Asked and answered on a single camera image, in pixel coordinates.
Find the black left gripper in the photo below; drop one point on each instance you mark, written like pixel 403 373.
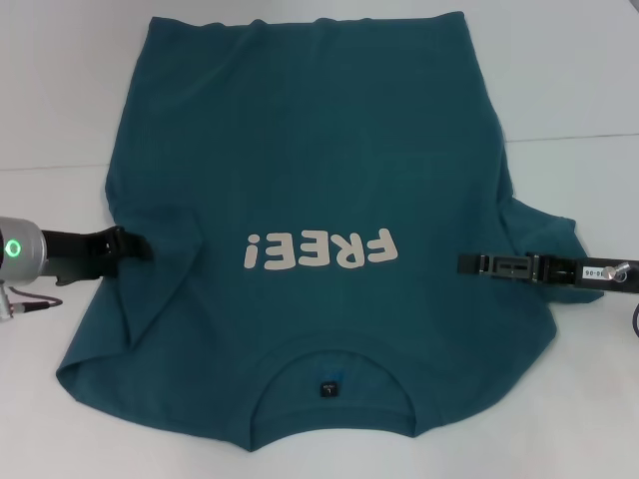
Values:
pixel 75 247

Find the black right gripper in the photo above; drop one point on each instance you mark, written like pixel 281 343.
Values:
pixel 564 272

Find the teal t-shirt with FREE print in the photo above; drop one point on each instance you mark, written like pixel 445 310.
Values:
pixel 319 149

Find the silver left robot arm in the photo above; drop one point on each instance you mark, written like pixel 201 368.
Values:
pixel 22 249

